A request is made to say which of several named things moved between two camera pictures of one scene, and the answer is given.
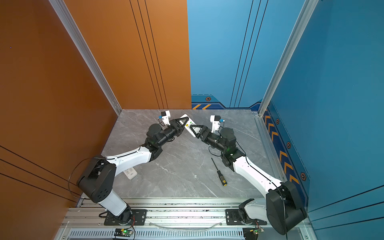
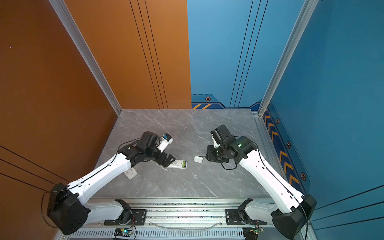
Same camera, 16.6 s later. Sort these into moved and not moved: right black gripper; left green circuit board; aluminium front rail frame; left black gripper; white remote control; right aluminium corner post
Moved: right black gripper; white remote control; left black gripper
Not moved: left green circuit board; right aluminium corner post; aluminium front rail frame
